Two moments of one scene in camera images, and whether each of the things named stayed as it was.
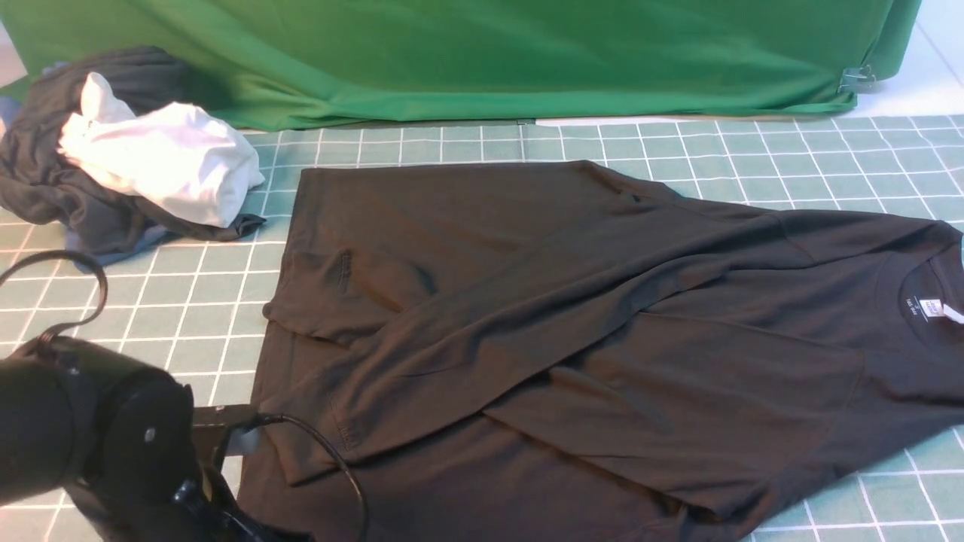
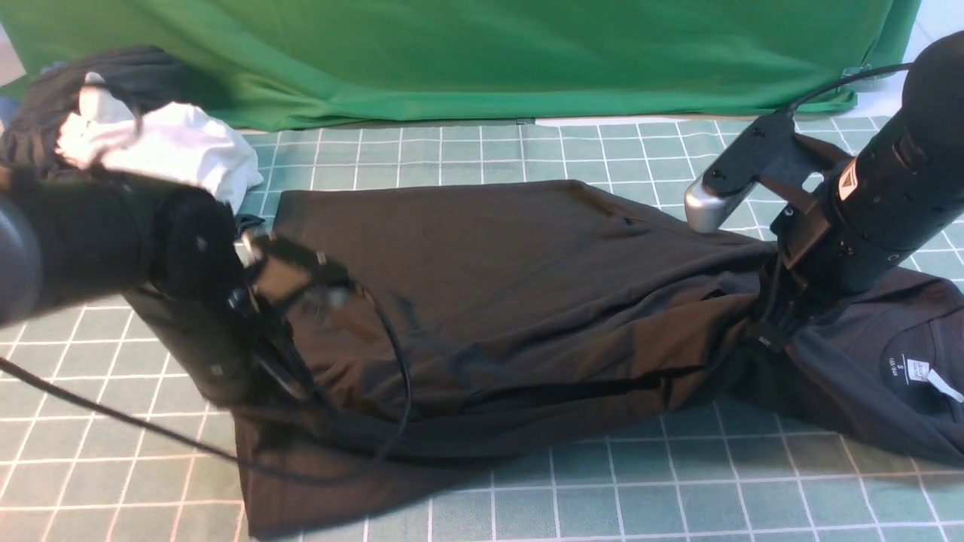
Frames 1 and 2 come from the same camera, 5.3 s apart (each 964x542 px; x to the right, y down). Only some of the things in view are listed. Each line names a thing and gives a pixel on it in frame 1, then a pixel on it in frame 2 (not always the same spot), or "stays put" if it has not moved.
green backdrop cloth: x=295 y=64 stays put
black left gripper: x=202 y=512 -> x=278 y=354
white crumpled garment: x=173 y=159 stays put
